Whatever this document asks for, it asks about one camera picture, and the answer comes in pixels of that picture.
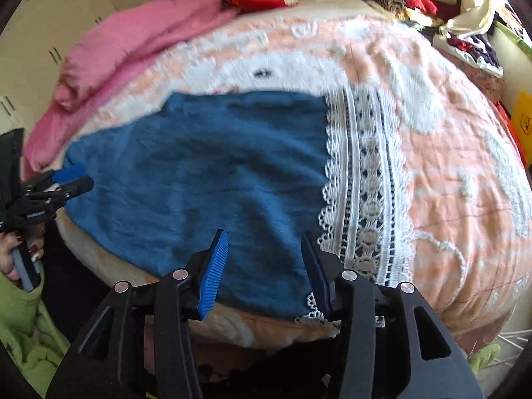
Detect pink blanket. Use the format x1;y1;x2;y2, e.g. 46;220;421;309
23;0;239;171

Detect blue pants with lace hem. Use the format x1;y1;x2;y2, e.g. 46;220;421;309
62;89;414;325

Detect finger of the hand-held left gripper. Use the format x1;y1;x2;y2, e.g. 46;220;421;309
29;176;94;212
26;165;86;194

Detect cream curtain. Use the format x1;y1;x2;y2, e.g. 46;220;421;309
441;0;499;38

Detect green fuzzy robe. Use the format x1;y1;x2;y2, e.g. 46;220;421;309
467;343;502;373

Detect heap of mixed clothes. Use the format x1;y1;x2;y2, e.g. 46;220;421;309
432;29;505;77

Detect beige wardrobe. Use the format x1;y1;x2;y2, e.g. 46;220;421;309
0;0;118;134

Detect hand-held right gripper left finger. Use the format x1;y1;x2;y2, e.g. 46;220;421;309
46;229;230;399

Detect white wire rack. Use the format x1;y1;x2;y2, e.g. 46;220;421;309
469;328;518;367

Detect peach and white quilt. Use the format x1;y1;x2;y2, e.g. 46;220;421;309
25;0;532;366

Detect person's left forearm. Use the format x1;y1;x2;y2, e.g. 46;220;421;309
0;270;71;396

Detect yellow box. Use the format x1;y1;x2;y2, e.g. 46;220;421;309
509;90;532;159

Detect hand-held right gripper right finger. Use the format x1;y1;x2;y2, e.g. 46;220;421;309
301;230;485;399

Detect person's left hand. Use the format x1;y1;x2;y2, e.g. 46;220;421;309
0;233;44;287

